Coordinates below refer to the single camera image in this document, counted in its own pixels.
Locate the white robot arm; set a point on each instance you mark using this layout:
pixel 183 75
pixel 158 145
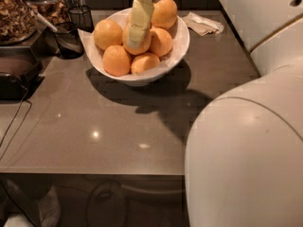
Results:
pixel 244 155

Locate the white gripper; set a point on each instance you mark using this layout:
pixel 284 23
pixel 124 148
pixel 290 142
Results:
pixel 140 21

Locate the folded paper napkin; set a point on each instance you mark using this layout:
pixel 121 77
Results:
pixel 202 25

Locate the orange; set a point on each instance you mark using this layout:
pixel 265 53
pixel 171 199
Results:
pixel 106 33
pixel 136 50
pixel 164 14
pixel 144 62
pixel 161 42
pixel 117 61

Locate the white ceramic bowl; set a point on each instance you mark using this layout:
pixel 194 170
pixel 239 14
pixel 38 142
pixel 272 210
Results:
pixel 176 35

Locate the dark glass cup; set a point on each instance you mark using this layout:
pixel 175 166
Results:
pixel 68 40

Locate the black wire mesh cup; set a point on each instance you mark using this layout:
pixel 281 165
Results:
pixel 81 16

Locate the glass jar of snacks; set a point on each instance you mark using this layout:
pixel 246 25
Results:
pixel 17 23

